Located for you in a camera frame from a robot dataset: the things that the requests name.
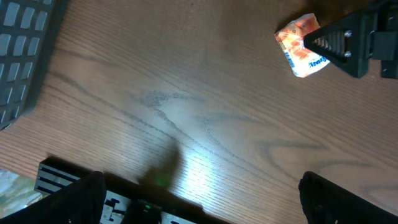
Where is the grey plastic shopping basket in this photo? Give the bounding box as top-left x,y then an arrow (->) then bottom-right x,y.
1,0 -> 69,130

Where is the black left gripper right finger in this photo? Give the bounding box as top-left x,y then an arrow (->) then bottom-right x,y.
298,171 -> 397,224

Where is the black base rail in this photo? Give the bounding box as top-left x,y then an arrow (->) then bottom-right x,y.
34,157 -> 227,224

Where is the orange tissue pack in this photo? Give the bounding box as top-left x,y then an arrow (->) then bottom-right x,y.
274,13 -> 330,78

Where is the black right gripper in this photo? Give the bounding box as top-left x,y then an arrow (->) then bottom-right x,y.
303,0 -> 397,79

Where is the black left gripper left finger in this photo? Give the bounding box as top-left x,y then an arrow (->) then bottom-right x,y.
1,171 -> 106,224

